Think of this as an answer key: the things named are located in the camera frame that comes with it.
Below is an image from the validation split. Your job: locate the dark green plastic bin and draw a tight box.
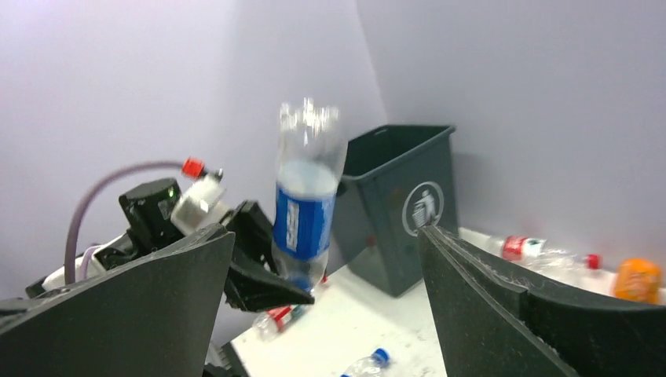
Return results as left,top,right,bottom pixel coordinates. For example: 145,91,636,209
332,125,459,297

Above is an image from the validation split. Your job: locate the small Pepsi bottle blue cap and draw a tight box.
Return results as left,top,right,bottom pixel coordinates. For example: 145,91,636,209
341,348,391,377

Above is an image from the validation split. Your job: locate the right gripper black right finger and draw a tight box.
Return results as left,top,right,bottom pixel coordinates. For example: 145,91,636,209
418,225,665,376

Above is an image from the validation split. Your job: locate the large Pepsi bottle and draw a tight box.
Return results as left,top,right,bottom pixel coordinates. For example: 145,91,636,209
272,97,348,291

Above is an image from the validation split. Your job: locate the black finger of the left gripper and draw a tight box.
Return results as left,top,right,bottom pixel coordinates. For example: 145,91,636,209
224,259,315,313
221,200,277,273

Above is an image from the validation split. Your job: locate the red cap clear bottle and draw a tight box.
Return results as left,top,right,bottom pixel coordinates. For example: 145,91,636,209
253,305,309,342

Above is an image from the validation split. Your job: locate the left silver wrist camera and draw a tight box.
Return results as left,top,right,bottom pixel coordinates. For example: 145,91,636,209
170,169,231,236

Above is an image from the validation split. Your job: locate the small orange juice bottle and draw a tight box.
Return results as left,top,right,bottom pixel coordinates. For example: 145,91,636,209
612,258,662,305

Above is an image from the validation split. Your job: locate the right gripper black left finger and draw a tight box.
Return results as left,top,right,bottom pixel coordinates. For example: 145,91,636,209
1,225,235,376

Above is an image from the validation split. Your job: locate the red label bottle back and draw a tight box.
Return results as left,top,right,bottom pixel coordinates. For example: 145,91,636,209
485,236,602,272

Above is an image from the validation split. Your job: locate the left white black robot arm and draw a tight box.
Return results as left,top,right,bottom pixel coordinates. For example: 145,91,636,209
26,178,314,313

